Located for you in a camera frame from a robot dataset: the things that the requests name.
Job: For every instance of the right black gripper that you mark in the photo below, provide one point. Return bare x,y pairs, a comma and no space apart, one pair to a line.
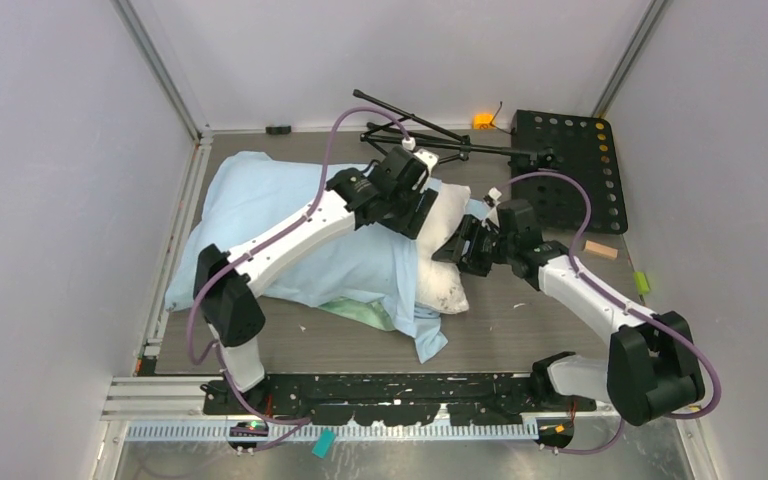
471,229

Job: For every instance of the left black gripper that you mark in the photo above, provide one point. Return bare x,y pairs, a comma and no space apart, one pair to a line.
409,222

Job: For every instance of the white pillow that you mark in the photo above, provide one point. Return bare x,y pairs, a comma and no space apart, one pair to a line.
439,284

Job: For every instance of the green and blue pillowcase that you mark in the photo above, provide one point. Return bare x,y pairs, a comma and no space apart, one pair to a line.
251,193

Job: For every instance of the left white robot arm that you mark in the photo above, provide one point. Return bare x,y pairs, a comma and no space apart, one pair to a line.
229,283

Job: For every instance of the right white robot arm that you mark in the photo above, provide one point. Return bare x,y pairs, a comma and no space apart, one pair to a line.
651,369

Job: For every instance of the black folding stand tripod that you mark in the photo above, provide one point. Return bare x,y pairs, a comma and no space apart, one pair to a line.
460,145

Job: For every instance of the orange round object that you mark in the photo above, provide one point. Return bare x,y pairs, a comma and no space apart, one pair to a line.
483,121

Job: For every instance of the wooden block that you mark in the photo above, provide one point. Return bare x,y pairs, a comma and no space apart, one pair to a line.
600,250

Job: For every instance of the black perforated stand plate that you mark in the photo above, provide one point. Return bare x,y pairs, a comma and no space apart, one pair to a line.
581,148

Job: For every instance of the green small block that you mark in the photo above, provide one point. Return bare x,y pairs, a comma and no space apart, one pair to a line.
641,283

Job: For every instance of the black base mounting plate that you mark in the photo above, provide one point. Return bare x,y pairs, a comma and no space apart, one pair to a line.
469,399

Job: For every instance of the teal tape piece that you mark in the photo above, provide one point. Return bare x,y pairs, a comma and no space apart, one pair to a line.
324,443

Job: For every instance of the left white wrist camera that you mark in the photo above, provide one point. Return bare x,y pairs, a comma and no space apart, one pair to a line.
426,157

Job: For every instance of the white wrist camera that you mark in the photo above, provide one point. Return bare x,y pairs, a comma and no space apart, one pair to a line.
426,157
492,198

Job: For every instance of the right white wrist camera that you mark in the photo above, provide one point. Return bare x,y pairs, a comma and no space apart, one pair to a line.
492,198

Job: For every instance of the small black wall bracket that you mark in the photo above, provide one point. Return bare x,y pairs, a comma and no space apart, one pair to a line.
278,130

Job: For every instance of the slotted cable duct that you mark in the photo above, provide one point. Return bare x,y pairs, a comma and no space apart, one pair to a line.
229,430

